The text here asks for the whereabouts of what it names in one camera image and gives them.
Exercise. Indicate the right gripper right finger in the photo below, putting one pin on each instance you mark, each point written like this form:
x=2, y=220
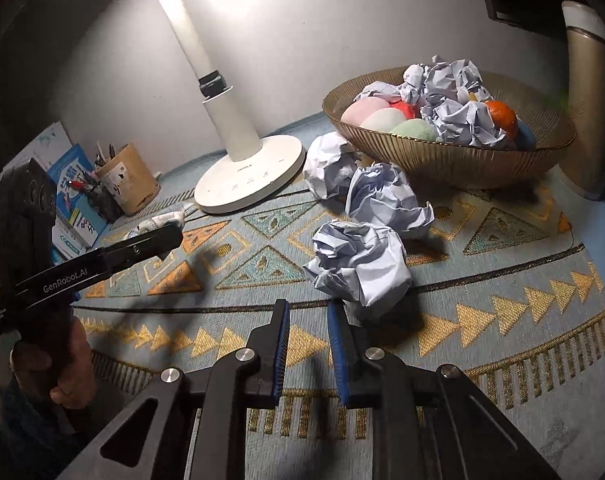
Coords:
x=369, y=377

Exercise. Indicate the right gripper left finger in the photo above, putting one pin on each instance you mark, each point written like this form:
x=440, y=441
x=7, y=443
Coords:
x=250, y=378

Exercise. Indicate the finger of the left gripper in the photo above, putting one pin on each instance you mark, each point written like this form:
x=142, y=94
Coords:
x=121, y=256

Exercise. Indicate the white paper ball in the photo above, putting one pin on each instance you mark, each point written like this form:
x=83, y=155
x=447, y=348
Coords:
x=361, y=264

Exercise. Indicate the pink white green dango plush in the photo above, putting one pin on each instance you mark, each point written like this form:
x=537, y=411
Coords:
x=376, y=114

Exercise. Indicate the orange mandarin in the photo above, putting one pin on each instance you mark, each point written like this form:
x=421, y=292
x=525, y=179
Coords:
x=504, y=118

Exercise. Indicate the person left hand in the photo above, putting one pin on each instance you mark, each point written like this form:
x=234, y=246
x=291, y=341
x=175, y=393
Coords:
x=66, y=380

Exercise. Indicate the black mesh pen holder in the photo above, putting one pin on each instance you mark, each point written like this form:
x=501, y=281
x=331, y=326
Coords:
x=102, y=202

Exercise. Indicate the blue white booklets stack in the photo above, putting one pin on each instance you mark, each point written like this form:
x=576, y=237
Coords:
x=78, y=225

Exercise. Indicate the cardboard cylinder pen holder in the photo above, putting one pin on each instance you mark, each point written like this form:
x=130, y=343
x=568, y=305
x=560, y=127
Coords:
x=127, y=178

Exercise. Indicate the white desk lamp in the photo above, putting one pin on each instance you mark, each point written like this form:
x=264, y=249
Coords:
x=253, y=167

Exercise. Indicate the blue patterned table mat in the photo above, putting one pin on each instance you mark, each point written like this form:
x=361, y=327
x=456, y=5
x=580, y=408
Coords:
x=499, y=285

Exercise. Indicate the gold ribbed bowl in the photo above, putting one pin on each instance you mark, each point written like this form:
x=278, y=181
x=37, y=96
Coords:
x=458, y=165

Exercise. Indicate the beige thermos bottle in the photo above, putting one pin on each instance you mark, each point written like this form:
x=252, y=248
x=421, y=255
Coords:
x=583, y=168

